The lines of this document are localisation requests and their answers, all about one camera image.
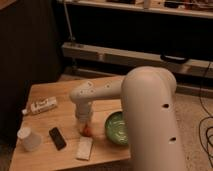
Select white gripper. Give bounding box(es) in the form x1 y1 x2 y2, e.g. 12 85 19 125
75 102 93 134

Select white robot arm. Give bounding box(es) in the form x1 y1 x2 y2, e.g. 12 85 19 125
70 66 187 171

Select white sponge block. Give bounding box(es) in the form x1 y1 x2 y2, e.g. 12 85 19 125
76 136 93 160

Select wooden table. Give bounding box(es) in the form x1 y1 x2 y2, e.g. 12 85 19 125
9 80 129 171

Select green bowl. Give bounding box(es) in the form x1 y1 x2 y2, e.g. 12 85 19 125
105 111 128 146

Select white paper cup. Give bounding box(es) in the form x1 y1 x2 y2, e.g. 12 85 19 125
17 127 42 152

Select grey metal bench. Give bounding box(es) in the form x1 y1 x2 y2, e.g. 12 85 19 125
61 42 213 79

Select metal lamp pole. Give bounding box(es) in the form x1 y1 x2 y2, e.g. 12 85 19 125
62 0 75 45

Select white upper shelf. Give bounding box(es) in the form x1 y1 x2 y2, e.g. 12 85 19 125
56 0 213 20

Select black handle object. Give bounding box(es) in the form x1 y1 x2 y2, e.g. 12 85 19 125
160 54 189 64

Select black cables on floor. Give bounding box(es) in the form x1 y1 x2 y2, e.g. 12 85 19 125
197 61 213 164

